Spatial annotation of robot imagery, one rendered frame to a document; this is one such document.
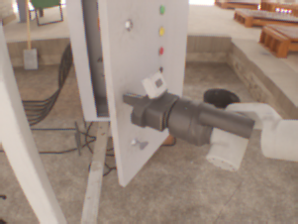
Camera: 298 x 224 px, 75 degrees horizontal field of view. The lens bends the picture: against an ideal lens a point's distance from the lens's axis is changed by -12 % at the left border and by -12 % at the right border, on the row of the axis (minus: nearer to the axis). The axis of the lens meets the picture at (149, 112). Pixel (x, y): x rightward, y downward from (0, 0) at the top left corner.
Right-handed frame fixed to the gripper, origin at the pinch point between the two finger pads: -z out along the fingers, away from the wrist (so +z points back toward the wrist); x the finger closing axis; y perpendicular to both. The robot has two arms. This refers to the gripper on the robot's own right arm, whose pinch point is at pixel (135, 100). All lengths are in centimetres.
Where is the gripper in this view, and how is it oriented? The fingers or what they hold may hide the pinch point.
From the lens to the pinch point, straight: 51.3
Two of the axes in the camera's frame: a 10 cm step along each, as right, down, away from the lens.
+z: 8.5, 3.1, -4.3
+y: 0.0, 8.1, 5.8
